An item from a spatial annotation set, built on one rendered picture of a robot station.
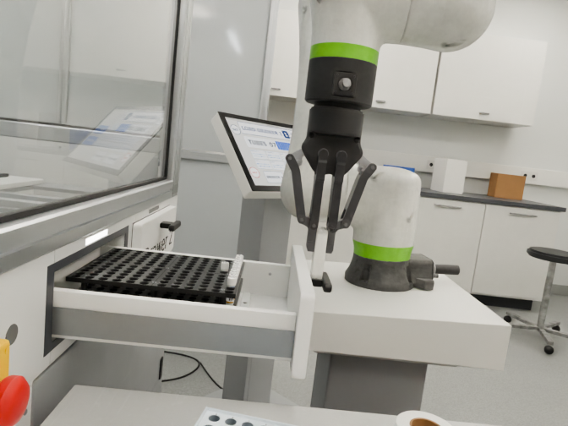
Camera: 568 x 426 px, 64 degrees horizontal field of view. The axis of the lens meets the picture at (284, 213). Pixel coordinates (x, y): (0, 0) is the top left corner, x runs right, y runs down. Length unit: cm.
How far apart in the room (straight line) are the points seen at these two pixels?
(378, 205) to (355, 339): 27
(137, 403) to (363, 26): 55
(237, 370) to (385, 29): 146
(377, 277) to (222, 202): 151
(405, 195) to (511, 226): 320
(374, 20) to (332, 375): 67
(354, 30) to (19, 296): 49
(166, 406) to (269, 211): 110
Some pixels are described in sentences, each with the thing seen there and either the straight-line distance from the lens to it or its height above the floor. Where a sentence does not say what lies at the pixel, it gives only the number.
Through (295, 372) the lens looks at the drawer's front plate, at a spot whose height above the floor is 83.
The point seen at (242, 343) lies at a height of 85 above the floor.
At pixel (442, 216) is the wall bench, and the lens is 387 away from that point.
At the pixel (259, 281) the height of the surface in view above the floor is 86.
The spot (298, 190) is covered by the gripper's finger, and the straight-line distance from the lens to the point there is 62.
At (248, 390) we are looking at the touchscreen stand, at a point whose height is 18.
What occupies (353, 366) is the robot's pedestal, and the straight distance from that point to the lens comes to 97.
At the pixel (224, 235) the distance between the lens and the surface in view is 238.
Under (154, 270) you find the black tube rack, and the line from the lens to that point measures 69.
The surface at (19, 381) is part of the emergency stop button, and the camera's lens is 43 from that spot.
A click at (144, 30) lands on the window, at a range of 94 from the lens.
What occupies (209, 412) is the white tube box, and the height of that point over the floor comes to 80.
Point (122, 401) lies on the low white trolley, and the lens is 65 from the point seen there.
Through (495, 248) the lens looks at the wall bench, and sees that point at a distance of 408.
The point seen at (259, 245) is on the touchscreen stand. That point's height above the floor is 75.
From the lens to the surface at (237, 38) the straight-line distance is 240.
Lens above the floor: 109
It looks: 8 degrees down
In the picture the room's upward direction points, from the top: 7 degrees clockwise
